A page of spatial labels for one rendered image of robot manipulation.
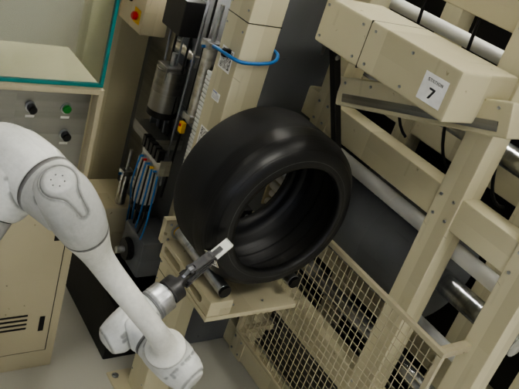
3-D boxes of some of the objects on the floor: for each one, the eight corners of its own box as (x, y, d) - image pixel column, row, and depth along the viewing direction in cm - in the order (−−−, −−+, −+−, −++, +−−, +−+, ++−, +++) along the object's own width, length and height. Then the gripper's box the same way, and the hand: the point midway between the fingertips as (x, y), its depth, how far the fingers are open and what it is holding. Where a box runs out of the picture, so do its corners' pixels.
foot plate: (106, 373, 289) (106, 370, 288) (161, 363, 305) (162, 359, 304) (129, 421, 271) (130, 417, 270) (187, 406, 287) (188, 403, 286)
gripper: (160, 275, 177) (225, 223, 188) (155, 291, 188) (217, 241, 200) (178, 295, 176) (242, 242, 187) (173, 310, 187) (234, 260, 198)
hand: (221, 249), depth 192 cm, fingers closed
